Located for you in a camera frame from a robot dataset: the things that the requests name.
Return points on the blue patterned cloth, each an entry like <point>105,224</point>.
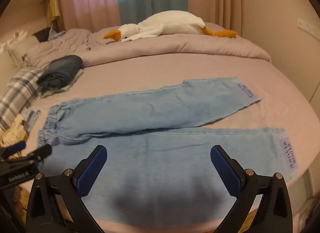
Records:
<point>55,34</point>

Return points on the plaid pillow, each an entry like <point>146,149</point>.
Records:
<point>20,90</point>

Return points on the beige pillow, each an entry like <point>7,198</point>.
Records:
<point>22,47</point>

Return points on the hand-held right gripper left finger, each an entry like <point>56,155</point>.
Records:
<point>92,171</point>

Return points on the pink curtain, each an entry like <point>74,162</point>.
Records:
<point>90,0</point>

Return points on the dark brown cloth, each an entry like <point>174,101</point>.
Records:
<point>42,34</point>

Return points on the bed with pink sheet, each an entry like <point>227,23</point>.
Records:
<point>250,75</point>

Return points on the white wall outlet strip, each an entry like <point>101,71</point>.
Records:
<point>308,26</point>

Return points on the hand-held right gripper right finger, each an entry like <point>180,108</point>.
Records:
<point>225,173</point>

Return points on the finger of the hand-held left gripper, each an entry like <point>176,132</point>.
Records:
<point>42,151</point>
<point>17,147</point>

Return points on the white goose plush toy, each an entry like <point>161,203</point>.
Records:
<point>165,24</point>

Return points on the yellow hanging cloth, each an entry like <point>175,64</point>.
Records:
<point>53,7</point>

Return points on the lilac quilt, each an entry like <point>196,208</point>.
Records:
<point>160,45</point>

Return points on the dark folded clothes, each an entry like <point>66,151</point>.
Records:
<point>62,69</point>

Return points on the light blue denim pants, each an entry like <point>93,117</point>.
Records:
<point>155,112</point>

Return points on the small blue checked cloth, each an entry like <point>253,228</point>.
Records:
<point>32,119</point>

